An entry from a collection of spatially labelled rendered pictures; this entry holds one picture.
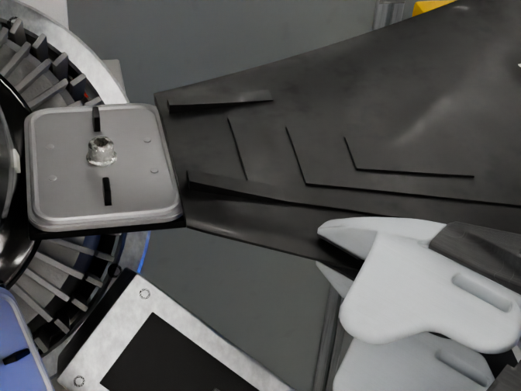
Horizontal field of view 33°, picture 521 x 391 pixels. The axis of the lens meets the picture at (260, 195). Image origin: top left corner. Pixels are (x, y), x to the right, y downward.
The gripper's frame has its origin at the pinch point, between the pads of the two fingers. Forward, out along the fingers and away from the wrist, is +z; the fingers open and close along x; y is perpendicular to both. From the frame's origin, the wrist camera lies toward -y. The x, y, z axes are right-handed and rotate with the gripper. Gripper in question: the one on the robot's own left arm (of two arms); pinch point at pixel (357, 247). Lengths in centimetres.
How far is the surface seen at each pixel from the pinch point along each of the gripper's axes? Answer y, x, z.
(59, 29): -6.9, 3.8, 28.0
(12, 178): 9.4, -4.8, 9.3
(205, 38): -50, 36, 57
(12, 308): 9.1, 5.3, 12.8
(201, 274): -46, 78, 57
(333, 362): -63, 105, 41
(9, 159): 9.2, -5.5, 9.6
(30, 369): 10.1, 7.2, 10.7
